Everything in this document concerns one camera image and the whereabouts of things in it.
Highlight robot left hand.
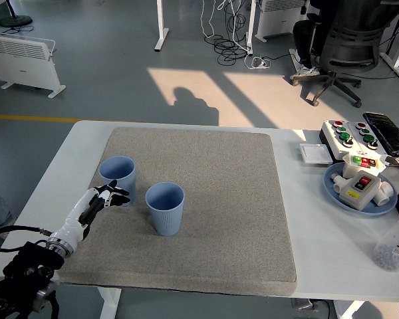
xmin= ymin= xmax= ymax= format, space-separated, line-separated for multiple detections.
xmin=49 ymin=179 xmax=132 ymax=246

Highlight blue ribbed cup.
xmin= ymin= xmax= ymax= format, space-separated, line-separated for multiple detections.
xmin=98 ymin=156 xmax=137 ymax=207
xmin=144 ymin=181 xmax=186 ymax=237

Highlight white push-button control box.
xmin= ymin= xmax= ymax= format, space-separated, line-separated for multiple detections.
xmin=319 ymin=119 xmax=388 ymax=160

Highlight white panel heater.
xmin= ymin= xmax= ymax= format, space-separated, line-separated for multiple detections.
xmin=0 ymin=31 xmax=67 ymax=99
xmin=254 ymin=0 xmax=309 ymax=43

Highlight white desk leg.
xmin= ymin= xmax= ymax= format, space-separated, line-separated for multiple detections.
xmin=244 ymin=0 xmax=257 ymax=56
xmin=154 ymin=0 xmax=170 ymax=52

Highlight black fan stand base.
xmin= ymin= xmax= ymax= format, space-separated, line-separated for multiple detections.
xmin=0 ymin=0 xmax=33 ymax=28

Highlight white table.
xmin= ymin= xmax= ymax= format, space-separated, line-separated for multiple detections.
xmin=0 ymin=120 xmax=399 ymax=319

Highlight blue round plate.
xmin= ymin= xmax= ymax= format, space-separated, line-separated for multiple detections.
xmin=323 ymin=162 xmax=399 ymax=217

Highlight white pipe fitting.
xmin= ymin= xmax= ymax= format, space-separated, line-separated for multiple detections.
xmin=329 ymin=172 xmax=348 ymax=193
xmin=374 ymin=181 xmax=396 ymax=205

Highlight small white button box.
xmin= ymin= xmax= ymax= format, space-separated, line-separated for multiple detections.
xmin=341 ymin=153 xmax=386 ymax=180

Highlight seated person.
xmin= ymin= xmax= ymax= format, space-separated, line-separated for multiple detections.
xmin=289 ymin=0 xmax=340 ymax=80

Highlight clear bead bottle red cap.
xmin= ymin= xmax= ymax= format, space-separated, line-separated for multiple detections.
xmin=372 ymin=209 xmax=399 ymax=272

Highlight black keyboard in plastic wrap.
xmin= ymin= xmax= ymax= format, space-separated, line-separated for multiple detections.
xmin=362 ymin=112 xmax=399 ymax=157

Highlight black mesh office chair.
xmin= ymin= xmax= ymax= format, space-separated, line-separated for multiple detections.
xmin=291 ymin=0 xmax=399 ymax=109

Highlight black floor cables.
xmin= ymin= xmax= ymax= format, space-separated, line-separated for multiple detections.
xmin=213 ymin=0 xmax=253 ymax=66

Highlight white floor cable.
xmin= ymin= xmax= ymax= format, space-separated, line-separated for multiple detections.
xmin=199 ymin=0 xmax=227 ymax=39

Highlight white wall switch plate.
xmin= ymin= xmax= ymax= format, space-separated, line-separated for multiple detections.
xmin=299 ymin=143 xmax=333 ymax=165

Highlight grey switch box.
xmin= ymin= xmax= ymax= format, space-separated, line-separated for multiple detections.
xmin=338 ymin=170 xmax=382 ymax=212

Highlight white desk frame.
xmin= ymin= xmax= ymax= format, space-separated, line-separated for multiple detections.
xmin=380 ymin=0 xmax=399 ymax=84

